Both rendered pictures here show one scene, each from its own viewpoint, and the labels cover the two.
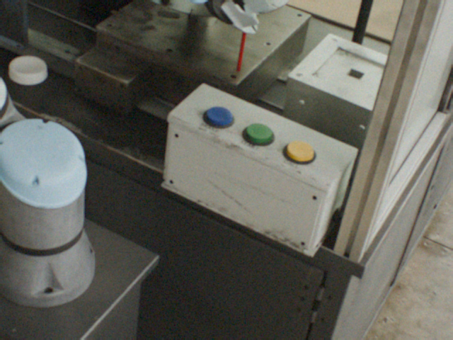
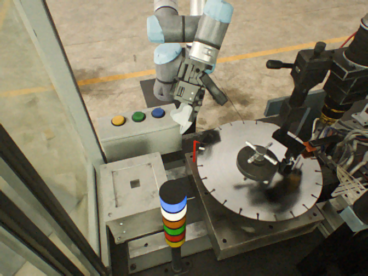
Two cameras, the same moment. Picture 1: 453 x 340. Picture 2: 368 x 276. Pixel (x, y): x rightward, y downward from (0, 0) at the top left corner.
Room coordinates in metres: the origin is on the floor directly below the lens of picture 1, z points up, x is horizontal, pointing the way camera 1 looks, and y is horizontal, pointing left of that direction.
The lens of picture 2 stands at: (1.66, -0.32, 1.53)
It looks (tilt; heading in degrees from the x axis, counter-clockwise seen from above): 47 degrees down; 141
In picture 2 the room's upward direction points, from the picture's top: straight up
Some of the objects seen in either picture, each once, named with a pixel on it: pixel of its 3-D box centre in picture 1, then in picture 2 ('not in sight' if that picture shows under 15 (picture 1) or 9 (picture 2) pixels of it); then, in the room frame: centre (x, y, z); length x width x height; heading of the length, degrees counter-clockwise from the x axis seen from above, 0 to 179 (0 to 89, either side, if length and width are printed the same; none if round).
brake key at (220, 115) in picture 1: (219, 118); (158, 113); (1.08, 0.03, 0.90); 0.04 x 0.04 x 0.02
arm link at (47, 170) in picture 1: (37, 180); (169, 61); (0.85, 0.26, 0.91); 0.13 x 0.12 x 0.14; 54
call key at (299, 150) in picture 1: (299, 154); (118, 121); (1.02, -0.10, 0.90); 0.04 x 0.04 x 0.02
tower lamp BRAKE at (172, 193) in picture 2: not in sight; (173, 196); (1.48, -0.20, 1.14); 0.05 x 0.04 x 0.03; 157
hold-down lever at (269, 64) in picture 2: not in sight; (287, 68); (1.42, 0.16, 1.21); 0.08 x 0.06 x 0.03; 67
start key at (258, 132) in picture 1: (258, 136); (138, 117); (1.05, -0.03, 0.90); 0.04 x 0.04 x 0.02
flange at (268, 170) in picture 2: not in sight; (258, 159); (1.46, 0.10, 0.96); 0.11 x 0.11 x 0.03
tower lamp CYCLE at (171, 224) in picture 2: not in sight; (173, 213); (1.48, -0.20, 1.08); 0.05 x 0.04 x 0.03; 157
